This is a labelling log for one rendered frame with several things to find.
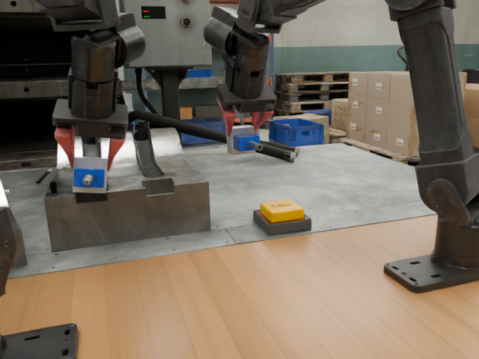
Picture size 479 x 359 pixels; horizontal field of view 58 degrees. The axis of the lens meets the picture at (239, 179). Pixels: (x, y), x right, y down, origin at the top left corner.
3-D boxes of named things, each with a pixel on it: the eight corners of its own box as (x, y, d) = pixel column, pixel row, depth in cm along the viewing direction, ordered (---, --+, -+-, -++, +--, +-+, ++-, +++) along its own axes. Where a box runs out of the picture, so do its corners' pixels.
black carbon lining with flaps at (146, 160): (169, 186, 78) (165, 134, 75) (74, 197, 73) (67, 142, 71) (148, 151, 110) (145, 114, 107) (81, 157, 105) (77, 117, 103)
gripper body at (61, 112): (57, 109, 65) (56, 62, 61) (127, 115, 68) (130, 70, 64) (52, 129, 60) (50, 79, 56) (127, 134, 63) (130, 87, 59)
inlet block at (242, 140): (273, 160, 79) (271, 131, 78) (247, 163, 78) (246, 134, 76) (249, 150, 91) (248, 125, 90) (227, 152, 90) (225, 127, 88)
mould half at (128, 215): (211, 230, 76) (207, 155, 72) (51, 252, 68) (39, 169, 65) (168, 167, 122) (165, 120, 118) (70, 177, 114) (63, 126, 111)
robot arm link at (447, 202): (426, 178, 56) (475, 185, 52) (447, 165, 62) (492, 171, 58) (422, 224, 57) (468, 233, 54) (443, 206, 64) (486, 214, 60)
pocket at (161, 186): (177, 205, 73) (175, 184, 72) (145, 209, 71) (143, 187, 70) (172, 197, 77) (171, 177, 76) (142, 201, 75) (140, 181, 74)
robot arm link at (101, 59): (90, 69, 65) (92, 22, 61) (125, 79, 64) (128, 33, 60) (62, 81, 59) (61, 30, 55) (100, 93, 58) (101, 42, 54)
